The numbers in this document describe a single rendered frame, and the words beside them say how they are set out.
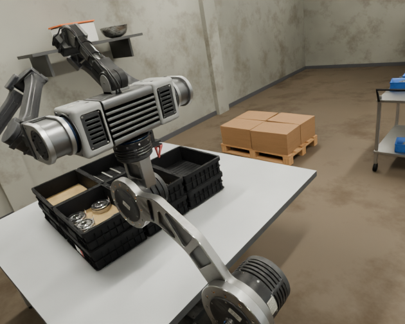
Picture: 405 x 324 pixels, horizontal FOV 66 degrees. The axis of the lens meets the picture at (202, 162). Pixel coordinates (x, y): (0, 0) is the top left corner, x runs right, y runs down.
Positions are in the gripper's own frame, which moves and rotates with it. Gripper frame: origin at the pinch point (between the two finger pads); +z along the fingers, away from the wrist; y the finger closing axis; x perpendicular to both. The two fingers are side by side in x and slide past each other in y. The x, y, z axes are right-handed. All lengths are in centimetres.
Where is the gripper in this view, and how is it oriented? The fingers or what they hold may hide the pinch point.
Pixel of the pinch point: (153, 158)
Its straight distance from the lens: 167.3
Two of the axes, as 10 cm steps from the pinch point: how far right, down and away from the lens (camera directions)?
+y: -7.2, 3.6, -5.9
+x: 6.7, 1.4, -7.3
